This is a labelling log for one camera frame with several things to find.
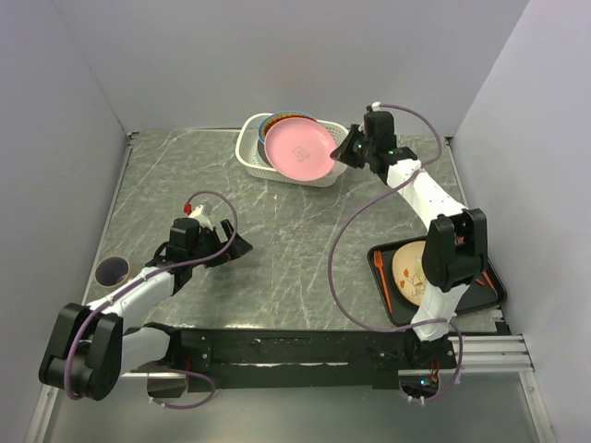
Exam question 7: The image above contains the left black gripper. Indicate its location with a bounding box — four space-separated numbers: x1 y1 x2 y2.
188 219 252 268

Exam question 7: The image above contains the pink plate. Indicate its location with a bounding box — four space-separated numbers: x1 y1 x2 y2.
263 117 336 182

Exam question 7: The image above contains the blue plate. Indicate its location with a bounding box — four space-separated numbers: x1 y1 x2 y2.
258 111 316 143

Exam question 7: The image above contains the yellow woven plate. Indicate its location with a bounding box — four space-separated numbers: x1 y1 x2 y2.
266 111 315 121

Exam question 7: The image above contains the dark red scalloped plate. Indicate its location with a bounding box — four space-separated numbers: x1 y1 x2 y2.
260 117 296 136

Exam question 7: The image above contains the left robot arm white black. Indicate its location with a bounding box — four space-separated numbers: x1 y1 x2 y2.
38 217 253 401

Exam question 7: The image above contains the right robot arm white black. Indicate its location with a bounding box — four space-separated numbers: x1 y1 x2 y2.
331 102 488 368

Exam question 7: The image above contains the white perforated plastic basket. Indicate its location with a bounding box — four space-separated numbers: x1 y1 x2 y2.
235 113 346 187

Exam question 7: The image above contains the orange plastic fork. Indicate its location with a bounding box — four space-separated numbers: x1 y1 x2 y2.
373 250 392 314

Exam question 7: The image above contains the peach plate with bird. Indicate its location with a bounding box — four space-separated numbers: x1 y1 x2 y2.
392 241 428 306

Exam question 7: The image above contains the orange plastic spoon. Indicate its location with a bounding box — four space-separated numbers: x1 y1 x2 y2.
482 271 495 290

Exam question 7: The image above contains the black plastic tray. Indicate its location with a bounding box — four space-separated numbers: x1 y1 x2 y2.
367 237 507 327

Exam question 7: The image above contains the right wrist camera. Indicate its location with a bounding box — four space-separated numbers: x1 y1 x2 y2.
367 102 381 112

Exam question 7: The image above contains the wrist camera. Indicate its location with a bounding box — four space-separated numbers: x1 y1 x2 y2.
367 102 381 112
184 202 213 231

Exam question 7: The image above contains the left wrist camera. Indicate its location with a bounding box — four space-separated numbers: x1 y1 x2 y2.
184 202 213 231

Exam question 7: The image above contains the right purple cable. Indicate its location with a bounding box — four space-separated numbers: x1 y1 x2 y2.
327 102 464 402

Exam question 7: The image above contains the black base frame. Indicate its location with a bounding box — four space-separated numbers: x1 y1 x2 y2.
127 322 458 391

